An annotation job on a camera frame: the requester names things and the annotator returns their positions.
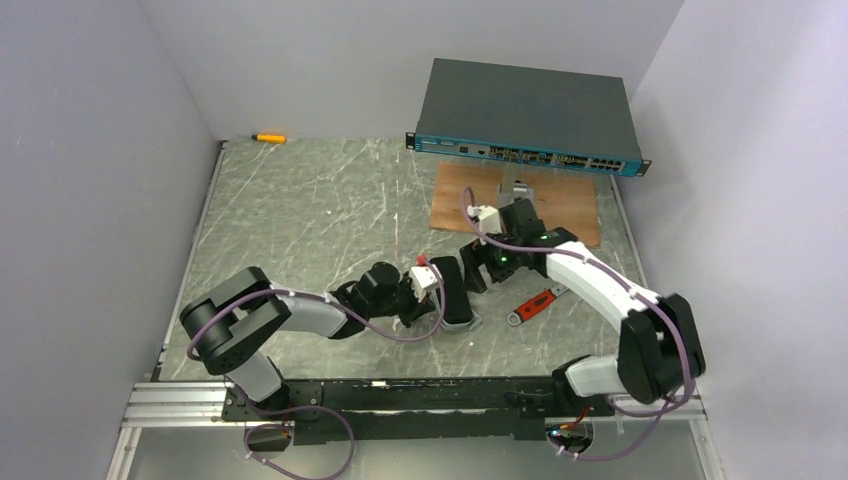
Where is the black umbrella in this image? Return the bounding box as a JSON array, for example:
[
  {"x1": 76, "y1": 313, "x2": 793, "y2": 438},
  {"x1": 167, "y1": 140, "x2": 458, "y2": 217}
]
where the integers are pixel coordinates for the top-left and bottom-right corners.
[{"x1": 430, "y1": 256, "x2": 481, "y2": 332}]

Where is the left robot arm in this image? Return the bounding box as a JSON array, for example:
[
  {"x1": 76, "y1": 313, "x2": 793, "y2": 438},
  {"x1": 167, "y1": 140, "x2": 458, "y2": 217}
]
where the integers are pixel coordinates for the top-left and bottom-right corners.
[{"x1": 178, "y1": 260, "x2": 447, "y2": 407}]

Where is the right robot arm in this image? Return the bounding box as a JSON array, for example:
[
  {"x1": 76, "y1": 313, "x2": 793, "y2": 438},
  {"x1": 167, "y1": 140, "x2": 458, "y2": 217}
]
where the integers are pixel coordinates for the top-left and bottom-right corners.
[{"x1": 461, "y1": 190, "x2": 706, "y2": 410}]

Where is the plywood board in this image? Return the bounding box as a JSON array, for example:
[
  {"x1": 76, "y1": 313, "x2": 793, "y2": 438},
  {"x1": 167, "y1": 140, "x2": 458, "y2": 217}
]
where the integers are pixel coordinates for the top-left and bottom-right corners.
[{"x1": 429, "y1": 162, "x2": 601, "y2": 248}]

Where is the orange utility knife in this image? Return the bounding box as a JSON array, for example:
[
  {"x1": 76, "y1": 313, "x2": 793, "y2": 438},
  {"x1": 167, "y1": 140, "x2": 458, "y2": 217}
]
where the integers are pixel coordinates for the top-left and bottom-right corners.
[{"x1": 251, "y1": 134, "x2": 287, "y2": 144}]

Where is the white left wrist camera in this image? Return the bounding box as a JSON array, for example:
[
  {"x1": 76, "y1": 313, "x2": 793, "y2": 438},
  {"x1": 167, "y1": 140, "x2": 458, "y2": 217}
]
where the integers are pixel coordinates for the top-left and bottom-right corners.
[{"x1": 408, "y1": 255, "x2": 441, "y2": 302}]

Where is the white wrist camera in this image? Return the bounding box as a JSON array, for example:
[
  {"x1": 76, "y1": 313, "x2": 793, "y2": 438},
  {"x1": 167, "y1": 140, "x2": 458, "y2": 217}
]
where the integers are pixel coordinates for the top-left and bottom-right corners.
[
  {"x1": 408, "y1": 255, "x2": 441, "y2": 302},
  {"x1": 466, "y1": 205, "x2": 503, "y2": 236}
]

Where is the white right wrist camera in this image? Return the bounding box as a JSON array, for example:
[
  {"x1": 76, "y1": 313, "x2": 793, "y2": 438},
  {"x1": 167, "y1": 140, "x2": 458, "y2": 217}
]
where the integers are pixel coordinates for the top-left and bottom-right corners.
[{"x1": 466, "y1": 205, "x2": 503, "y2": 236}]

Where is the red handled adjustable wrench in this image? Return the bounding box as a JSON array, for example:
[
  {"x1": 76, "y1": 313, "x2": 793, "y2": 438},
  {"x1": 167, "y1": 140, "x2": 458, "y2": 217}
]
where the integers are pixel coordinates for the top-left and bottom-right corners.
[{"x1": 505, "y1": 285, "x2": 568, "y2": 327}]

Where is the metal switch stand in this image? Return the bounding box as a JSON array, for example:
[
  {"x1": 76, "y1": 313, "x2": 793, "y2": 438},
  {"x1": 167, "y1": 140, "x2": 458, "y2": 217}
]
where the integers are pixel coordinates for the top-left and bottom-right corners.
[{"x1": 496, "y1": 163, "x2": 536, "y2": 208}]

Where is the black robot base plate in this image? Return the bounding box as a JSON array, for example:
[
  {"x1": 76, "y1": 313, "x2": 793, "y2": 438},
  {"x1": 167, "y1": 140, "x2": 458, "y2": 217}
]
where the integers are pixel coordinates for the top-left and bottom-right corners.
[{"x1": 220, "y1": 376, "x2": 613, "y2": 446}]

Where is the grey network switch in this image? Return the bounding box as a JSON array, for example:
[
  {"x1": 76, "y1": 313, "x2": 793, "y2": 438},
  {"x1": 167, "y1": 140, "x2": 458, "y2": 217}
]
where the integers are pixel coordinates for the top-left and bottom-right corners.
[{"x1": 406, "y1": 58, "x2": 651, "y2": 177}]

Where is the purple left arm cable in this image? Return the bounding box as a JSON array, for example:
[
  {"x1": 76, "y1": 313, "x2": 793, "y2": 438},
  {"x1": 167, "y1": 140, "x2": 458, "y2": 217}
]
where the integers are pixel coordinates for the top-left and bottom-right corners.
[{"x1": 185, "y1": 261, "x2": 448, "y2": 480}]

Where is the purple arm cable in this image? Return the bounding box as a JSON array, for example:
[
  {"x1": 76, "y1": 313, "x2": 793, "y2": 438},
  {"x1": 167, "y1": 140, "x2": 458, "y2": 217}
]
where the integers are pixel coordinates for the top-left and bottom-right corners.
[
  {"x1": 185, "y1": 261, "x2": 448, "y2": 480},
  {"x1": 460, "y1": 186, "x2": 697, "y2": 464}
]

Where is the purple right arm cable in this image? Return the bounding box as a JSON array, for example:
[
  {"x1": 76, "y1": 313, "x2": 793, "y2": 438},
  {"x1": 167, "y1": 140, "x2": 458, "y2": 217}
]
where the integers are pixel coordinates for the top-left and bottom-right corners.
[{"x1": 460, "y1": 186, "x2": 697, "y2": 464}]

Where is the aluminium frame rail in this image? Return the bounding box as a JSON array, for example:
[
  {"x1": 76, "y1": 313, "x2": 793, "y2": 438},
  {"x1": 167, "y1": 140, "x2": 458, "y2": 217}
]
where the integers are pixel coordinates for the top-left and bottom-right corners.
[{"x1": 122, "y1": 381, "x2": 227, "y2": 428}]

